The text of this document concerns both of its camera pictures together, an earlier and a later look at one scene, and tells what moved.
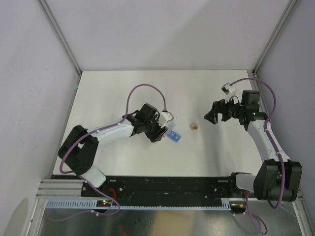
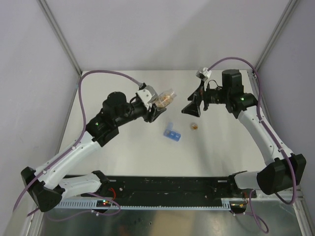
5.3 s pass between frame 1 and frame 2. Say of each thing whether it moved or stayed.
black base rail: stayed
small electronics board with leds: stayed
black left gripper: moved
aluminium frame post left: stayed
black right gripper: moved
